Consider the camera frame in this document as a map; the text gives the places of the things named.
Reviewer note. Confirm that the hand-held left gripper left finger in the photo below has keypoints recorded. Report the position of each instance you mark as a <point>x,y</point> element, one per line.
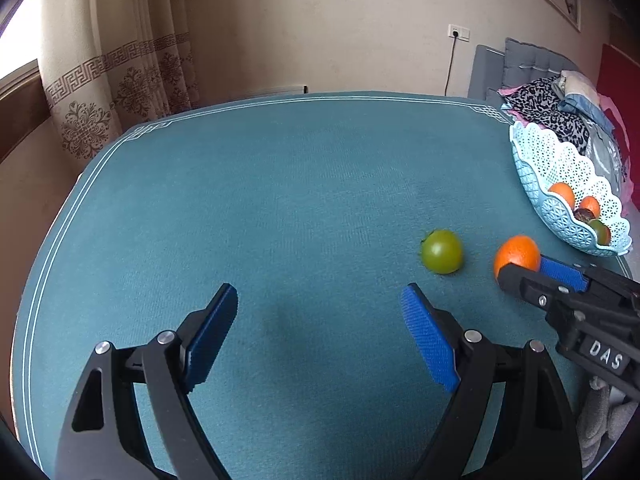
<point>212,340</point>

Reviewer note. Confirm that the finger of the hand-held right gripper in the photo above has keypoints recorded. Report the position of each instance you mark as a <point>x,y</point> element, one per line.
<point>525,282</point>
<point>562,272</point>

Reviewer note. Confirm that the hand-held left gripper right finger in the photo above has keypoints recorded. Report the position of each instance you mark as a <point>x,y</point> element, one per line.
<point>430,340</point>

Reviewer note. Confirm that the round orange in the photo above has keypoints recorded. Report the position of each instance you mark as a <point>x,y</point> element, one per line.
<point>517,252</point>

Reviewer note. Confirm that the dark purple mangosteen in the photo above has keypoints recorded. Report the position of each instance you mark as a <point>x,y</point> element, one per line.
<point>582,216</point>

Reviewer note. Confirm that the light blue lattice basket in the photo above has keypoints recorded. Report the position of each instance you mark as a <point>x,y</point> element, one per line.
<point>560,165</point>

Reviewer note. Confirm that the person's right hand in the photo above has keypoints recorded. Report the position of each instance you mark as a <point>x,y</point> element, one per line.
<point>597,410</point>

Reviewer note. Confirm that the small orange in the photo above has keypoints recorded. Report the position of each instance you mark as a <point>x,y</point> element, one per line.
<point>562,195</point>
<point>591,205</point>

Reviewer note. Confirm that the large green tomato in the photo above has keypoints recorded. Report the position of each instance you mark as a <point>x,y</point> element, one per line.
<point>441,251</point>

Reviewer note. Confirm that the grey shiny garment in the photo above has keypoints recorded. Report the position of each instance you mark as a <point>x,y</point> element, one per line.
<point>605,145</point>

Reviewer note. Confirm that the teal table cloth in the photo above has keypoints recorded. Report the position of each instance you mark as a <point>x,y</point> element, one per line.
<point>250,200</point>

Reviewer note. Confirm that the blue folded cloth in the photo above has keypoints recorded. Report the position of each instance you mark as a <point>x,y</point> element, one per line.
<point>582,107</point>

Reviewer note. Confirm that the pile of clothes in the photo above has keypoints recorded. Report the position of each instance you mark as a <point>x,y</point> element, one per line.
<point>614,112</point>

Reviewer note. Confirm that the leopard print garment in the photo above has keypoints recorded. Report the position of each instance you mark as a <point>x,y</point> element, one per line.
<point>545,105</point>

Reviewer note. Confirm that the white folded cloth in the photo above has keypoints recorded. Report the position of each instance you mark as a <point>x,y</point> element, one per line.
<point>575,85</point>

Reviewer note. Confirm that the grey upholstered headboard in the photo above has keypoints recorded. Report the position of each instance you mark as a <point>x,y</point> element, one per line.
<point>487,70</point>

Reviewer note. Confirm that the beige patterned curtain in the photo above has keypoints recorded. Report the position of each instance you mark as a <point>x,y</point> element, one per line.
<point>80,75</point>

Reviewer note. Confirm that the window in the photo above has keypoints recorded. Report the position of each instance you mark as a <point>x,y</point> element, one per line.
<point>20,35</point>

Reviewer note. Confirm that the red wall panel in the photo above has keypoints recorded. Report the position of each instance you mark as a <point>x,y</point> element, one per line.
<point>617,75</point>

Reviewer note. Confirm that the white wall outlet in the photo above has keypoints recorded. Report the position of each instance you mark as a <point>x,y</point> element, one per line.
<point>458,33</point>

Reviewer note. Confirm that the brown wooden window frame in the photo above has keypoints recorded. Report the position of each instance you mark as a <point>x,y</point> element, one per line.
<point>22,110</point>

